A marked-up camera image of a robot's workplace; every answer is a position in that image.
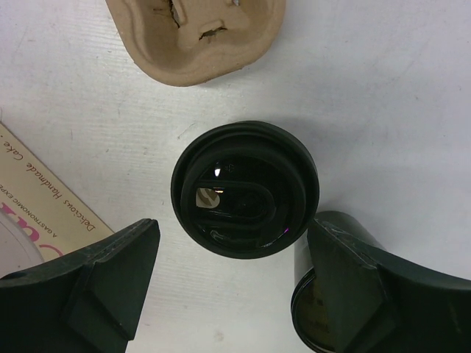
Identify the brown cardboard cup carrier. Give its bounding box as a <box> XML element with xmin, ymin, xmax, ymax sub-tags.
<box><xmin>107</xmin><ymin>0</ymin><xmax>286</xmax><ymax>87</ymax></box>

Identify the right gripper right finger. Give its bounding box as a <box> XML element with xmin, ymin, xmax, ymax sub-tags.
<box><xmin>307</xmin><ymin>216</ymin><xmax>471</xmax><ymax>353</ymax></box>

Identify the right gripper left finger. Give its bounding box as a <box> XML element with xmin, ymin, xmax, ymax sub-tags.
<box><xmin>1</xmin><ymin>218</ymin><xmax>160</xmax><ymax>352</ymax></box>

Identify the black cup lid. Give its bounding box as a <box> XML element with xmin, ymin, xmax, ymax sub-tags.
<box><xmin>171</xmin><ymin>121</ymin><xmax>320</xmax><ymax>260</ymax></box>

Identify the pink and beige paper bag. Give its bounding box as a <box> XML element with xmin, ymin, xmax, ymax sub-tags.
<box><xmin>1</xmin><ymin>126</ymin><xmax>113</xmax><ymax>268</ymax></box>

